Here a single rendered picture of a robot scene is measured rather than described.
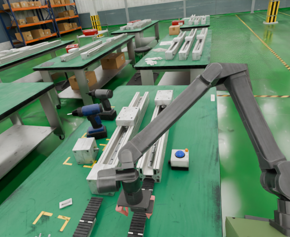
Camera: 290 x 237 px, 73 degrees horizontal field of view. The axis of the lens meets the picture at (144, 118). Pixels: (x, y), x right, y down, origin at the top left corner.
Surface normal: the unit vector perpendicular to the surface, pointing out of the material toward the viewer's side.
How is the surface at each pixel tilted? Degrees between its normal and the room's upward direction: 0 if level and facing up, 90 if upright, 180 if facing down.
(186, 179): 0
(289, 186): 46
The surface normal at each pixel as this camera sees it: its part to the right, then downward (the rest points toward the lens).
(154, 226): -0.11, -0.85
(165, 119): -0.09, -0.26
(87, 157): -0.04, 0.51
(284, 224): -0.88, -0.18
